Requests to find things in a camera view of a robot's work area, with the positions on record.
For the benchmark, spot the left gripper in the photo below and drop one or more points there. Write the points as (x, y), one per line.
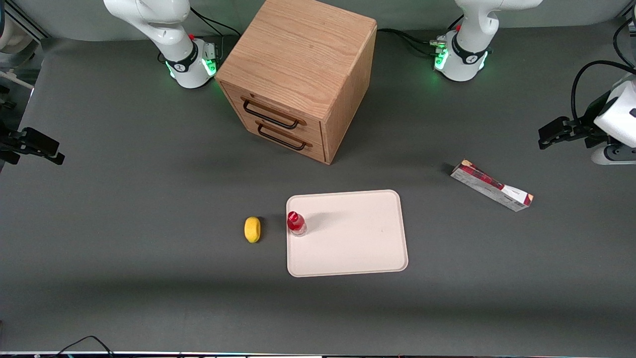
(582, 130)

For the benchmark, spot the red cookie box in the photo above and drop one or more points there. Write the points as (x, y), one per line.
(489, 185)

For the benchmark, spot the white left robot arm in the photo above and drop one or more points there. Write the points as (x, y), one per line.
(467, 49)

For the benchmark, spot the beige plastic tray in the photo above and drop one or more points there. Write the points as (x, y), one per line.
(353, 238)

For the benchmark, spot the white round device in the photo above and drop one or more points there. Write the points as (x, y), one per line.
(9, 35)

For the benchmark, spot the yellow lemon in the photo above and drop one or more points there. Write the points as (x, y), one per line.
(252, 229)

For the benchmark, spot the small red-capped bottle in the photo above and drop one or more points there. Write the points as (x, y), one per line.
(296, 223)

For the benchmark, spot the wooden two-drawer cabinet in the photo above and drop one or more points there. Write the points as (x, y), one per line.
(298, 54)

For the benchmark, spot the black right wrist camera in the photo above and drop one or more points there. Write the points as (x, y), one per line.
(10, 146)

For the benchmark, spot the aluminium frame rail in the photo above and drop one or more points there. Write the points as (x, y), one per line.
(27, 22)

